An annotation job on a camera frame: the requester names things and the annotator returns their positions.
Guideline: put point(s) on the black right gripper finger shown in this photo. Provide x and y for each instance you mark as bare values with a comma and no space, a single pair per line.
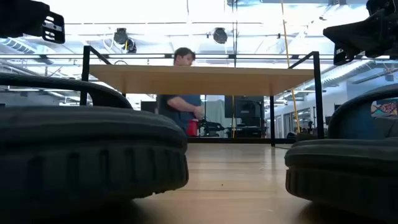
348,35

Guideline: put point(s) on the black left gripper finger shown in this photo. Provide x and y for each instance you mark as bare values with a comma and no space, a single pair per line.
31,18

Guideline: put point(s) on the black rubber slide sandal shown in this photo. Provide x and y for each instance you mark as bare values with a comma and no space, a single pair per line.
342,168
93,149

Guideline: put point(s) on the black equipment cabinet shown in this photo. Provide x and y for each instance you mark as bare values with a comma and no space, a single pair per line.
248,112

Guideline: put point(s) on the black partition panel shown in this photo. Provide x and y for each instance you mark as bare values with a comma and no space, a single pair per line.
148,107

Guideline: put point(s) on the grey cloth cover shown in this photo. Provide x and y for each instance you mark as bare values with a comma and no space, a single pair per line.
216,109

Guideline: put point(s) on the black machine part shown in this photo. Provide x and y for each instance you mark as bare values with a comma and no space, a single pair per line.
211,127

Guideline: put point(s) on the person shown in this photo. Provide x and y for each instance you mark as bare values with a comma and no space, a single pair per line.
177,109

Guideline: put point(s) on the red box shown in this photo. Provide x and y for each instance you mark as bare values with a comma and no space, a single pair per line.
192,128

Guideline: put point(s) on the colourful patchwork wall hanging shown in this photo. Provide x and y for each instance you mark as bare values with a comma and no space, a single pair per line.
385,109

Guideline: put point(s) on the black aluminium table frame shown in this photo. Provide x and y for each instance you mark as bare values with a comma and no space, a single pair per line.
242,140

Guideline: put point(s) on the wooden shelf black metal frame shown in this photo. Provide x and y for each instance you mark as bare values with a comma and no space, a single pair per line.
199,79

